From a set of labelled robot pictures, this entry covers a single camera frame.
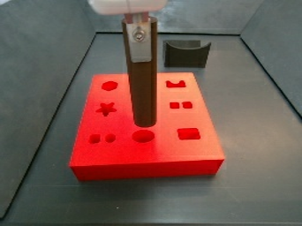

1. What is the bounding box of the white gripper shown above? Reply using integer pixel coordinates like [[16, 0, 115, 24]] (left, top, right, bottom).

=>
[[87, 0, 167, 63]]

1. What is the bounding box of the dark brown oval peg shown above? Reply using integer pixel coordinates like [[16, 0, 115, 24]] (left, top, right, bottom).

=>
[[122, 17, 157, 127]]

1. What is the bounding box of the dark grey curved holder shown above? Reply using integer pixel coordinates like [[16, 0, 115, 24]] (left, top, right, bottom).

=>
[[163, 40, 211, 68]]

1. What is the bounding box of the red shape sorting block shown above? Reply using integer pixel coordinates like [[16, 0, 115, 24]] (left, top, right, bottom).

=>
[[68, 72, 227, 182]]

